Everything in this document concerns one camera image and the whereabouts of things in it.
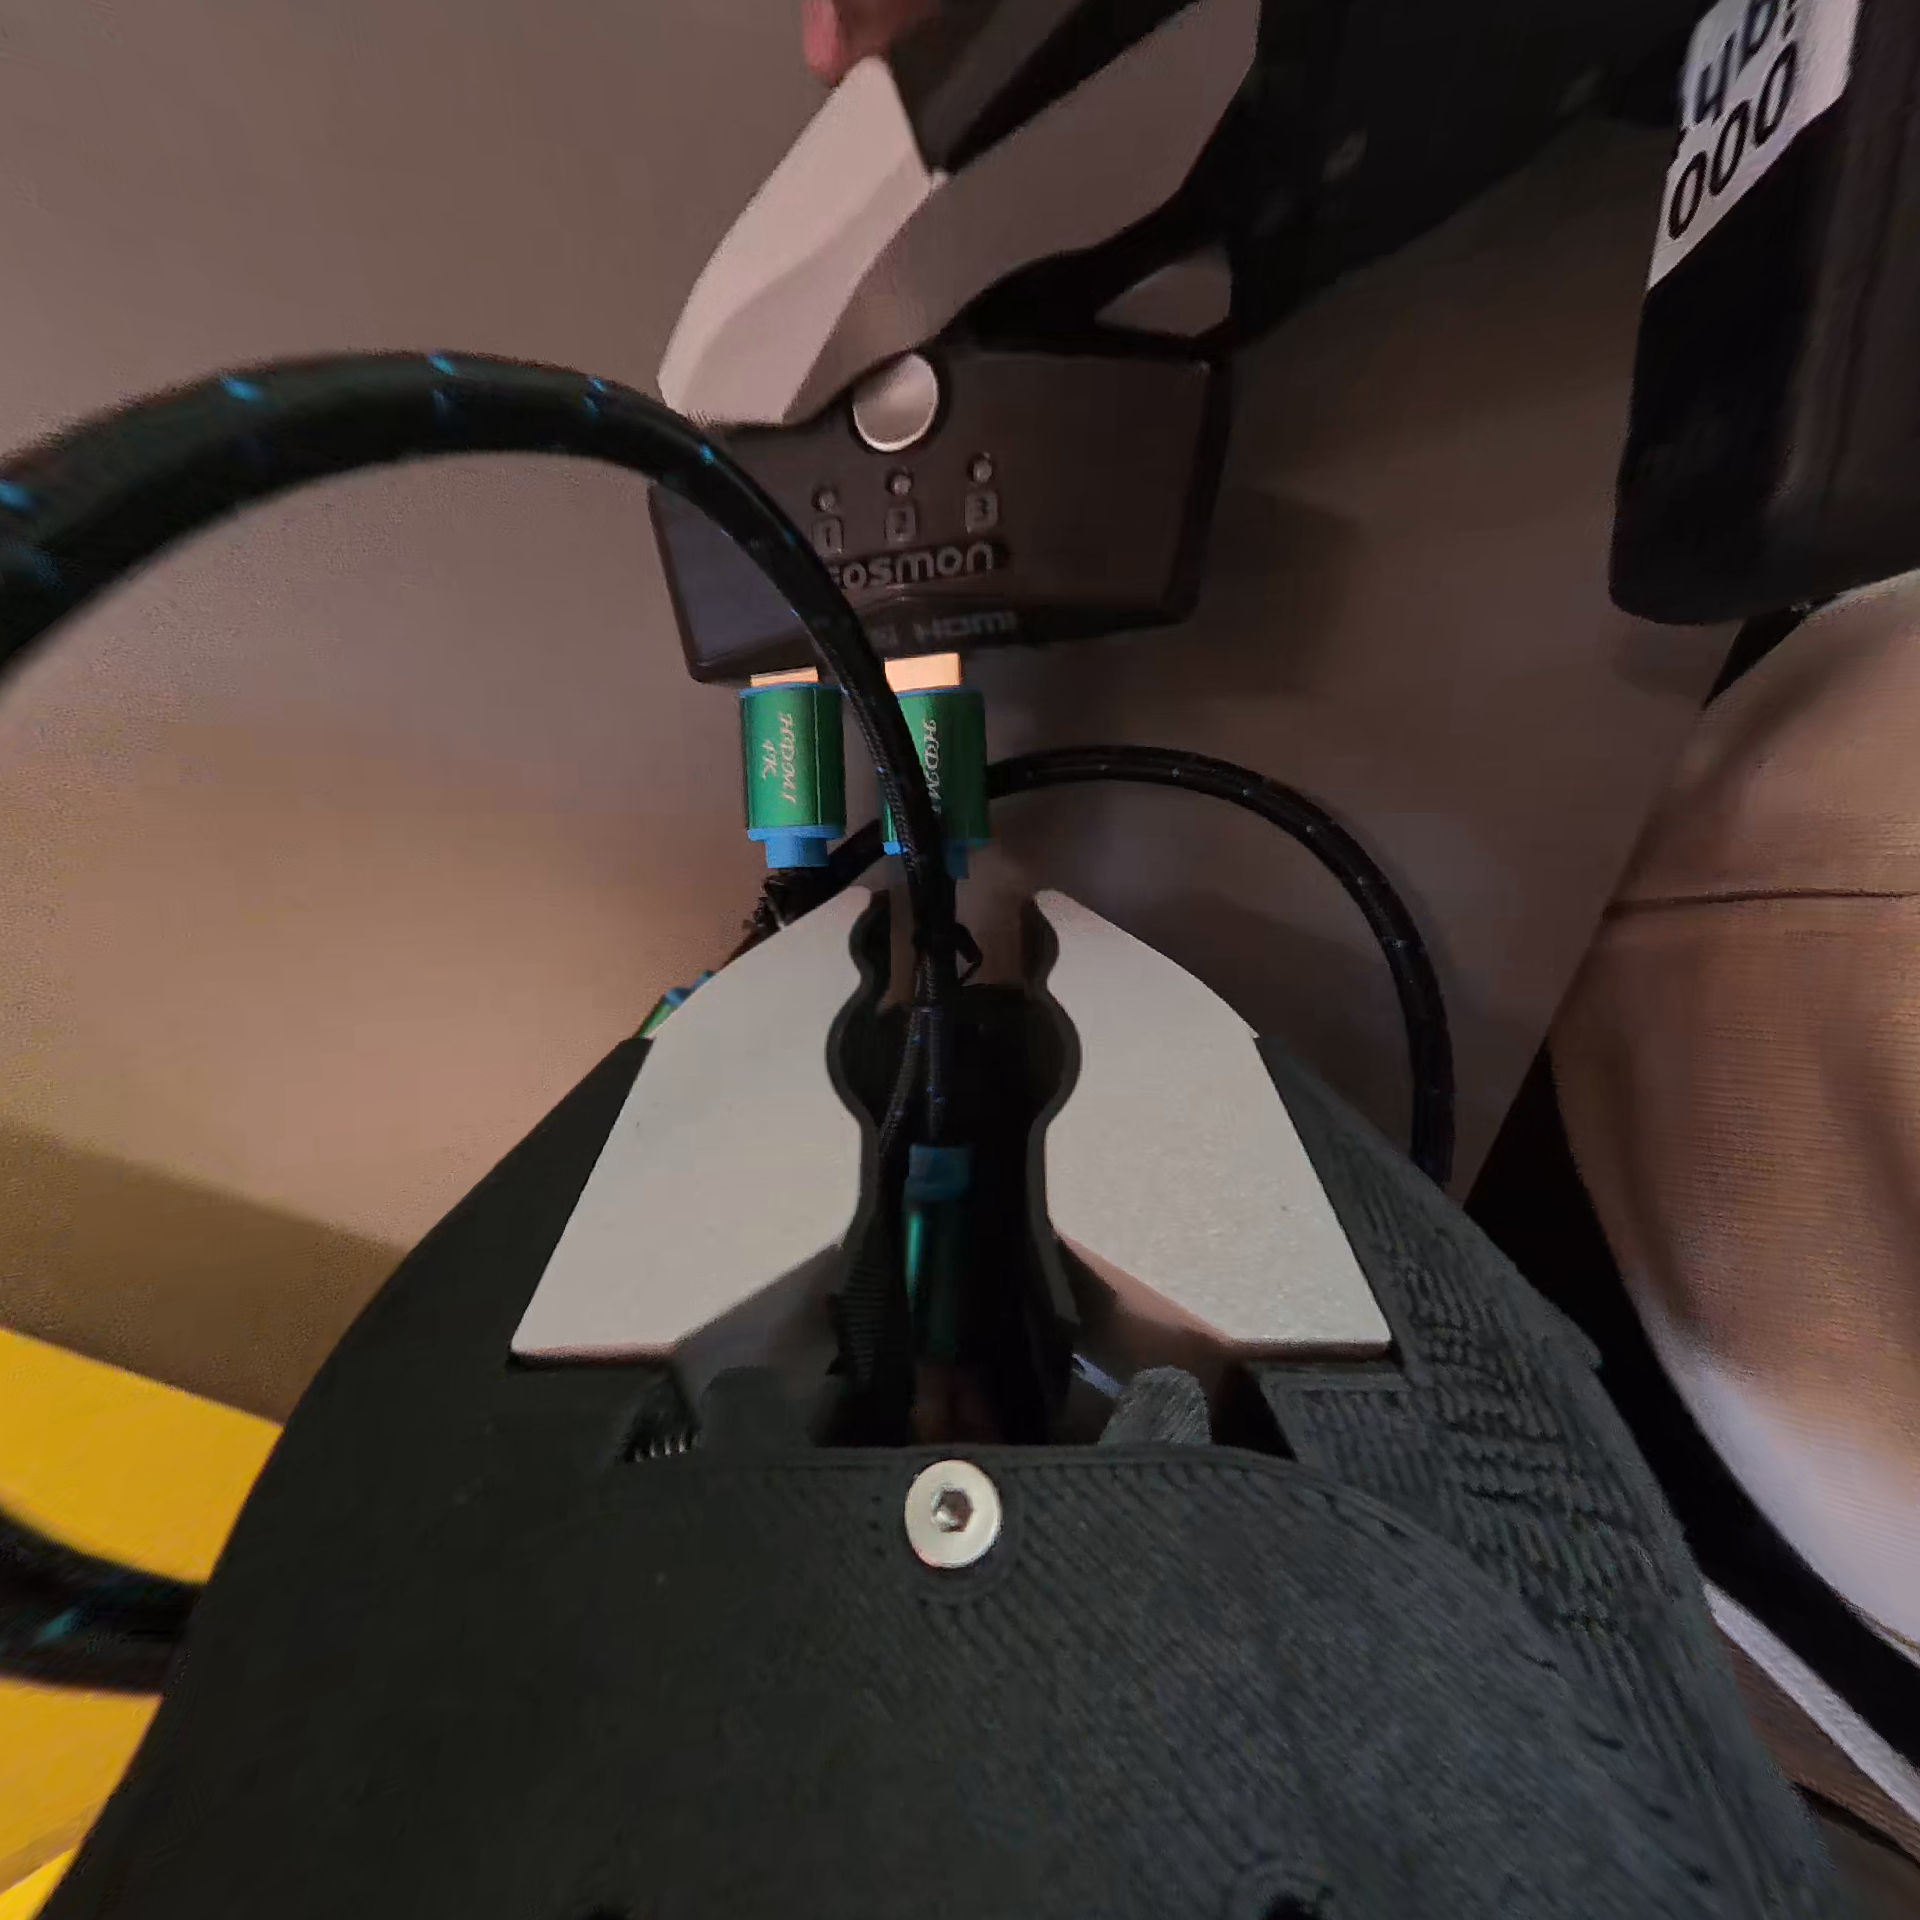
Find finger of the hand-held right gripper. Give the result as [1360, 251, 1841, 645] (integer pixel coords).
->
[1100, 251, 1235, 338]
[656, 52, 1262, 435]

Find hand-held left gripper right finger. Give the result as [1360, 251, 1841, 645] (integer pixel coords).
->
[1024, 886, 1398, 1363]

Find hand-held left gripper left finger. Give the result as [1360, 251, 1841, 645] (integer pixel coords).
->
[510, 885, 890, 1366]

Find black braided cable green plugs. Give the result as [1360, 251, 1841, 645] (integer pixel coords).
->
[0, 351, 992, 1688]
[639, 674, 1457, 1194]

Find yellow plastic bin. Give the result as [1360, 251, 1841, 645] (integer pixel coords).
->
[0, 1327, 288, 1920]

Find grey desk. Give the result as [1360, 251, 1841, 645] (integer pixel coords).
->
[0, 0, 1743, 1426]

